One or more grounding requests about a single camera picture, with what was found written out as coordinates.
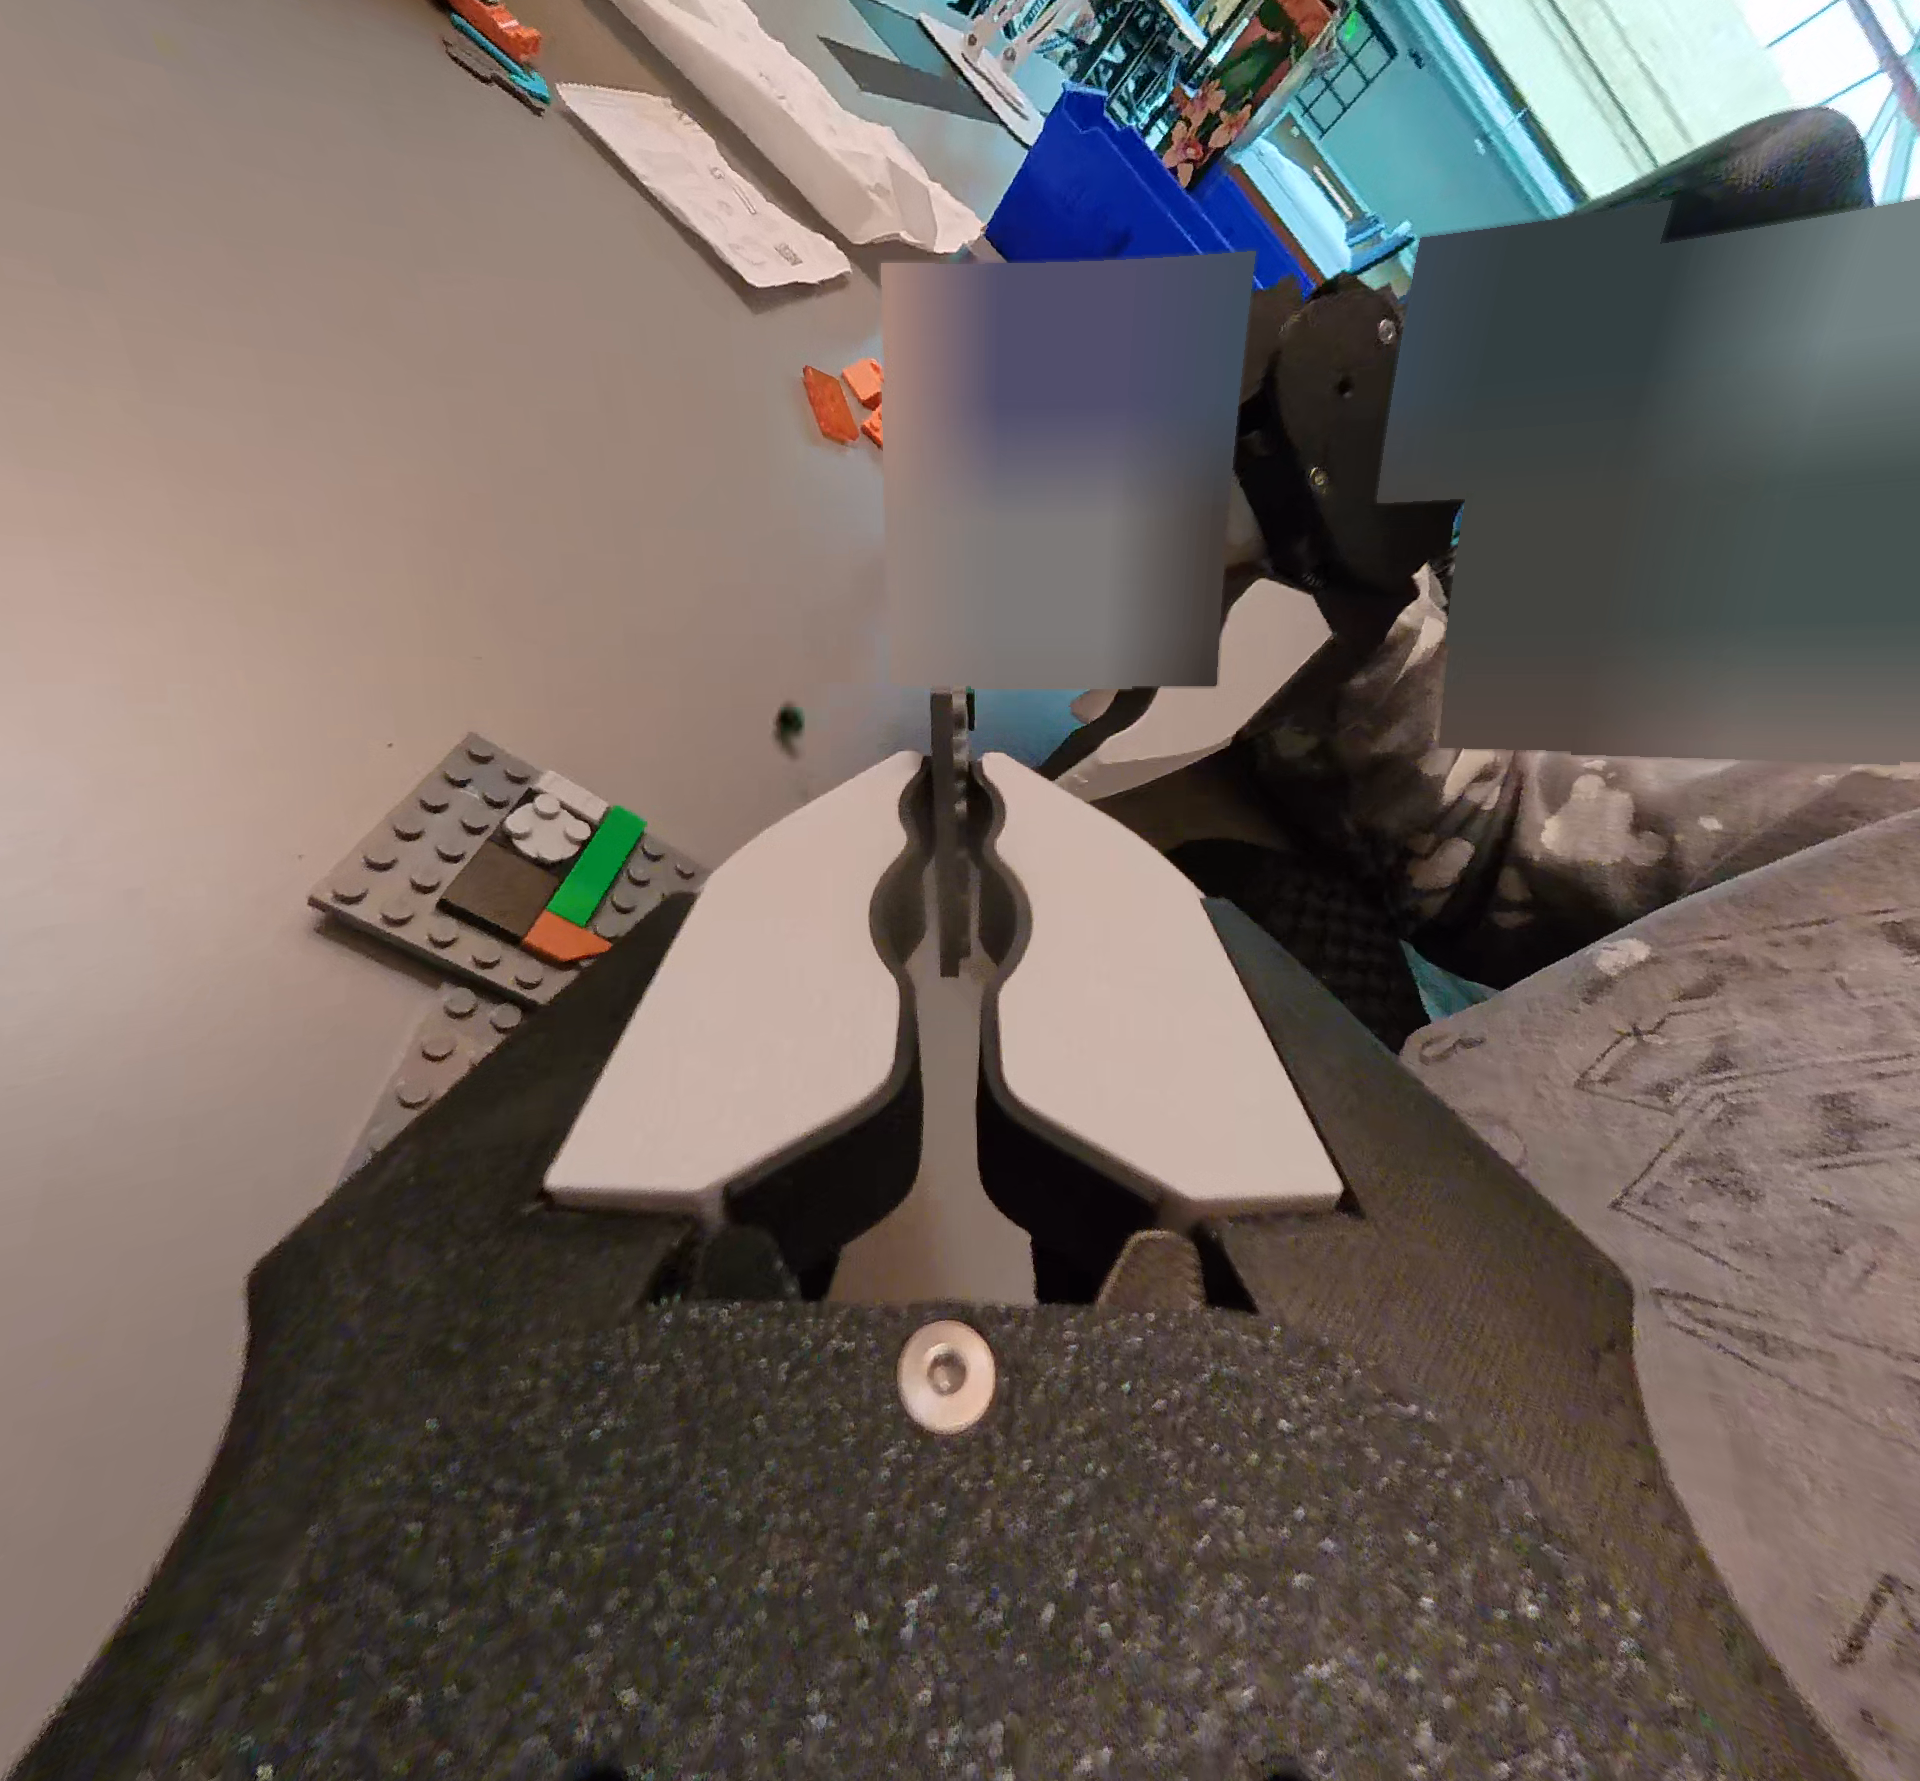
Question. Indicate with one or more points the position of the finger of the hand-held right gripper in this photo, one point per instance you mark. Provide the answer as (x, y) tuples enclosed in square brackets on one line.
[(1156, 776), (1284, 641)]

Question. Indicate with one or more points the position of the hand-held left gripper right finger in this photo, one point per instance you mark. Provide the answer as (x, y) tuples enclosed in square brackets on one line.
[(1156, 1047)]

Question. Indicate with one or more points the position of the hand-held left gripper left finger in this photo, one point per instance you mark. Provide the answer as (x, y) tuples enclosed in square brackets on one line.
[(750, 1031)]

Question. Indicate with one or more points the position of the large dark grey lego plate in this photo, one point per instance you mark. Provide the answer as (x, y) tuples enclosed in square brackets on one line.
[(952, 835)]

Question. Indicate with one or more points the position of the grey lego baseplate build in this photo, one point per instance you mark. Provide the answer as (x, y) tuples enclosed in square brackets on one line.
[(405, 851)]

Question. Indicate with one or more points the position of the person's right forearm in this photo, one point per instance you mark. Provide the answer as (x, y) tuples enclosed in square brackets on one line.
[(1501, 835)]

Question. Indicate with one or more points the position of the small orange lego slope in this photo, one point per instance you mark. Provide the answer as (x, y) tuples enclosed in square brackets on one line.
[(862, 377)]

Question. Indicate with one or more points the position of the small orange lego piece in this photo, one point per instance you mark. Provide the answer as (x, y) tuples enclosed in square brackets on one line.
[(829, 400)]

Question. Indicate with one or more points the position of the orange and teal lego assembly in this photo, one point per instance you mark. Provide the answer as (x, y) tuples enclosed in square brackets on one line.
[(480, 11)]

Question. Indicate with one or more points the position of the blue plastic storage bin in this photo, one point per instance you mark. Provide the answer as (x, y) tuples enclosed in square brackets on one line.
[(1079, 191)]

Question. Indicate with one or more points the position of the dark printed booklet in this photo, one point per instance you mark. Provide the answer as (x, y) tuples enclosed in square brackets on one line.
[(1252, 87)]

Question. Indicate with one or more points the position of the black chair backrest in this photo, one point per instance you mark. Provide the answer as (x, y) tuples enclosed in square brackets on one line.
[(1771, 153)]

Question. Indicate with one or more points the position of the white instruction sheet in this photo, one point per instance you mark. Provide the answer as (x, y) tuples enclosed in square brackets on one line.
[(706, 182)]

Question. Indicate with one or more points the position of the white crumpled paper bag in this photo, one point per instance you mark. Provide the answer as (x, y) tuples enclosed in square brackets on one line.
[(721, 26)]

